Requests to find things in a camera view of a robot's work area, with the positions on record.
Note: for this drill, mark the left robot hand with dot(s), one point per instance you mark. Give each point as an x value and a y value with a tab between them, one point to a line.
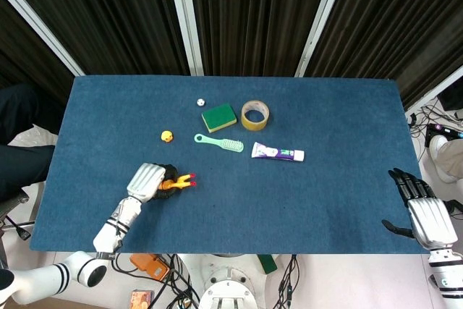
146	182

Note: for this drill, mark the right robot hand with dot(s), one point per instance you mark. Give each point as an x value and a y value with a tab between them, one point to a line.
428	220

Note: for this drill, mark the yellow rubber chicken toy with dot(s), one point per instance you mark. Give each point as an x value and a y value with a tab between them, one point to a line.
181	182

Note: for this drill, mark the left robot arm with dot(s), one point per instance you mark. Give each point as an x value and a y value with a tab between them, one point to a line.
90	251

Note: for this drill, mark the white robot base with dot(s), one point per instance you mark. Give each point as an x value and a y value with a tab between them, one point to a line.
228	283

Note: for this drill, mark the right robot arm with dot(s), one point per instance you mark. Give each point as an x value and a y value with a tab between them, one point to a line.
445	276

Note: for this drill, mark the small yellow duck toy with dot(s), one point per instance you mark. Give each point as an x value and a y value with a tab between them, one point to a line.
166	136

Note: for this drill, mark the white shoe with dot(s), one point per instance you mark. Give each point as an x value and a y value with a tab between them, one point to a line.
439	158

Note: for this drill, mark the beige trouser leg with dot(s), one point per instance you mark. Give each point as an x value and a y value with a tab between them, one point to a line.
452	155

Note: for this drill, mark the mint green hairbrush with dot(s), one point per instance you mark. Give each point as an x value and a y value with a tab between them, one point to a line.
220	142

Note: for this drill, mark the orange control box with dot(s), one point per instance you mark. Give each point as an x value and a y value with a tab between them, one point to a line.
150	269

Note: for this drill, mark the black device with lights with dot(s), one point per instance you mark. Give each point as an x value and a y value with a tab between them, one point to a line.
436	129

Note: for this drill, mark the small white ball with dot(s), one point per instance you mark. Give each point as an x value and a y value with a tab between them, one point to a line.
200	102

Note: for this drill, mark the green yellow sponge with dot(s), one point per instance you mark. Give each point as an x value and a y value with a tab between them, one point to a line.
218	117

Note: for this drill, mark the blue table mat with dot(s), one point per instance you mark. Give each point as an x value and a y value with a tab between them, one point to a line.
253	197

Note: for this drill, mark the orange printed box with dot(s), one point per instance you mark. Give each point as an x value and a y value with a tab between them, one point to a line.
141	299

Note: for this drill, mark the brown packing tape roll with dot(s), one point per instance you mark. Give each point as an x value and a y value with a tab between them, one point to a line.
255	115

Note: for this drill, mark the purple white toothpaste tube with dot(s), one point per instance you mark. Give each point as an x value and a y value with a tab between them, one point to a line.
276	152

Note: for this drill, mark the black office chair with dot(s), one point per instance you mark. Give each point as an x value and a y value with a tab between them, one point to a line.
12	211

